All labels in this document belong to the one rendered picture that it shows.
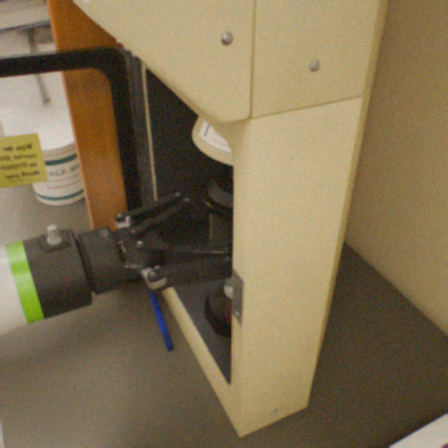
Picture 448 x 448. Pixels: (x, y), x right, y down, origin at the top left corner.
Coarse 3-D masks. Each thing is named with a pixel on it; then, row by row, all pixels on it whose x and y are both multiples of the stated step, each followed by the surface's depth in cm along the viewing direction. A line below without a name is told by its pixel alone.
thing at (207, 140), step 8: (200, 120) 55; (200, 128) 54; (208, 128) 52; (200, 136) 54; (208, 136) 52; (216, 136) 52; (200, 144) 54; (208, 144) 52; (216, 144) 52; (224, 144) 51; (208, 152) 53; (216, 152) 52; (224, 152) 51; (224, 160) 51; (232, 160) 51
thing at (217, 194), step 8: (224, 168) 61; (232, 168) 62; (216, 176) 60; (224, 176) 60; (232, 176) 59; (208, 184) 60; (216, 184) 58; (224, 184) 58; (232, 184) 58; (208, 192) 59; (216, 192) 58; (224, 192) 57; (232, 192) 57; (216, 200) 58; (224, 200) 57; (232, 200) 57
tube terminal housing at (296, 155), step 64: (256, 0) 33; (320, 0) 35; (384, 0) 45; (256, 64) 35; (320, 64) 38; (256, 128) 39; (320, 128) 42; (256, 192) 42; (320, 192) 46; (256, 256) 47; (320, 256) 52; (256, 320) 53; (320, 320) 59; (256, 384) 60
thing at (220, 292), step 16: (208, 176) 63; (224, 208) 57; (208, 224) 62; (224, 224) 59; (208, 240) 63; (208, 288) 69; (224, 288) 65; (208, 304) 71; (224, 304) 67; (224, 320) 68
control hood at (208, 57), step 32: (96, 0) 29; (128, 0) 29; (160, 0) 30; (192, 0) 31; (224, 0) 32; (128, 32) 30; (160, 32) 31; (192, 32) 32; (224, 32) 33; (160, 64) 32; (192, 64) 33; (224, 64) 34; (192, 96) 35; (224, 96) 36
